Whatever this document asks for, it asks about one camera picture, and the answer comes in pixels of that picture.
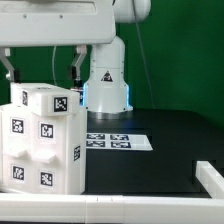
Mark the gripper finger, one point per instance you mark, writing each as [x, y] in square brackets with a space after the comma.
[13, 74]

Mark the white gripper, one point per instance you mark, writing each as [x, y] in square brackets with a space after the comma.
[57, 22]

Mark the white cabinet top block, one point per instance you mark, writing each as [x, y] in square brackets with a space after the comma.
[44, 99]

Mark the white small door panel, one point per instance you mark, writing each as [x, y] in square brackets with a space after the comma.
[16, 149]

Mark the white cabinet door panel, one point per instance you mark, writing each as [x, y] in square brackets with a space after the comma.
[48, 155]

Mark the white cabinet body box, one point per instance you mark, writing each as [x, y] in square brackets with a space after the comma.
[75, 151]

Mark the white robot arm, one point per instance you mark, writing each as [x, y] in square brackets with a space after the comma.
[105, 93]

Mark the white flat marker plate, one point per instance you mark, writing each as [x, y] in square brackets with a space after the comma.
[113, 141]

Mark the white front rail bar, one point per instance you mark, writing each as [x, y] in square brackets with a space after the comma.
[93, 209]

